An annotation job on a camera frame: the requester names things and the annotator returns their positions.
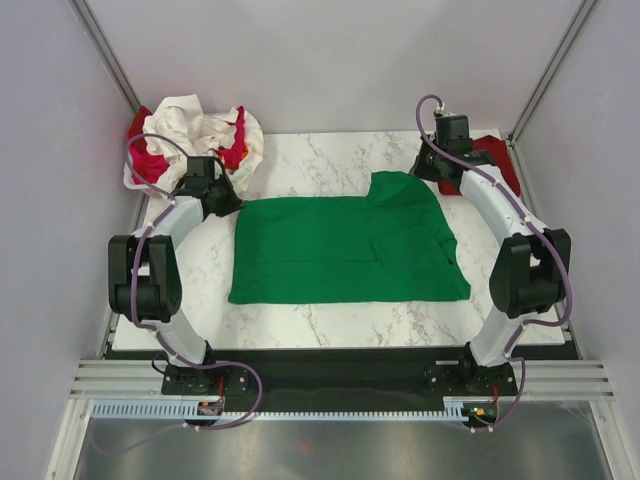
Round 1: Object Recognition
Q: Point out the green t shirt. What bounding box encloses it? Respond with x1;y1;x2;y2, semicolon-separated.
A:
228;172;471;305

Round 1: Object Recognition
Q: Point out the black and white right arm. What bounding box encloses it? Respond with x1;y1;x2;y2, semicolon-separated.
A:
410;111;571;396

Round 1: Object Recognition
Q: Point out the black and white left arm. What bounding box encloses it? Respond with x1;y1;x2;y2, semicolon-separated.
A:
108;156;243;395

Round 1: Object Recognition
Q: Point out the crumpled white shirt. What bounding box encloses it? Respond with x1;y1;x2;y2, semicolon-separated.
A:
143;94;238;161
211;106;264;193

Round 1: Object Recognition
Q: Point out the folded dark red t shirt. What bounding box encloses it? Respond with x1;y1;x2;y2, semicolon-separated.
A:
437;135;522;197

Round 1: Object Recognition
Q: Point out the crumpled pink shirt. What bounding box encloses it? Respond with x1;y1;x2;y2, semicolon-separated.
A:
127;132;217;190

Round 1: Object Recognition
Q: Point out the white laundry basket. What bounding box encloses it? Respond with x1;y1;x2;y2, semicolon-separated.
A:
123;155;164;198

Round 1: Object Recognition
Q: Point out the crumpled red shirt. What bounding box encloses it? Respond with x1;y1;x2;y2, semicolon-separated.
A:
126;106;151;140

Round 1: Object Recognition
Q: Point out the right aluminium frame post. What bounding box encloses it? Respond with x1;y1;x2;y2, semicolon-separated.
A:
507;0;600;145

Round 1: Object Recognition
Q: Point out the aluminium frame post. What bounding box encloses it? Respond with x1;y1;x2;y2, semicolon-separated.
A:
507;0;600;145
69;0;141;113

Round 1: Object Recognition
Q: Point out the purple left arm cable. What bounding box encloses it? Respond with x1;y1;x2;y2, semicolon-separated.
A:
124;133;216;371

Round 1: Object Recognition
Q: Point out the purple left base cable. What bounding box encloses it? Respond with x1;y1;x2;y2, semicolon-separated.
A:
182;362;271;435

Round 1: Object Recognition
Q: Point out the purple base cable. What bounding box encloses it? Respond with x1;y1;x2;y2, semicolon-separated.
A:
462;354;526;435
182;362;271;435

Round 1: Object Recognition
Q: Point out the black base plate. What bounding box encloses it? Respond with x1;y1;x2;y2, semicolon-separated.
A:
159;347;519;414

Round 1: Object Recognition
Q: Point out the left aluminium frame post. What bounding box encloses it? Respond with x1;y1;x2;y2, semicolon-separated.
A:
69;0;141;113

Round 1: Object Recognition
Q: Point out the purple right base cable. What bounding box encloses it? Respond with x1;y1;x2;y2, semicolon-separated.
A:
462;354;526;435

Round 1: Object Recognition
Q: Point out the white slotted cable duct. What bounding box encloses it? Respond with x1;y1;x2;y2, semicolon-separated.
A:
91;397;499;422

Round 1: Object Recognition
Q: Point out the aluminium front rail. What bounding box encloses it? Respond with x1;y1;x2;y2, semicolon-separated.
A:
70;360;614;401

